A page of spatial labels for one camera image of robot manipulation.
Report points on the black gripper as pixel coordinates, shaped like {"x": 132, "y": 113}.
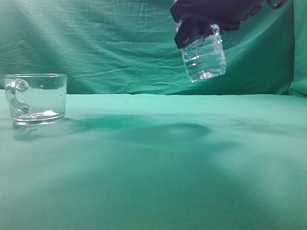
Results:
{"x": 196, "y": 17}

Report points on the clear plastic water bottle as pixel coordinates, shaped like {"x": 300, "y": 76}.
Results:
{"x": 204, "y": 58}

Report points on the green backdrop cloth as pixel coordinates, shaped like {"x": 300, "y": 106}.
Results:
{"x": 127, "y": 46}

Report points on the green table cloth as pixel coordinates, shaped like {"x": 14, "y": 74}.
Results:
{"x": 153, "y": 162}

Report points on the clear glass mug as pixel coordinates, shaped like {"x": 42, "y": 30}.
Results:
{"x": 36, "y": 99}

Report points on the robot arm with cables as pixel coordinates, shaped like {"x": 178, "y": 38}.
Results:
{"x": 276, "y": 4}

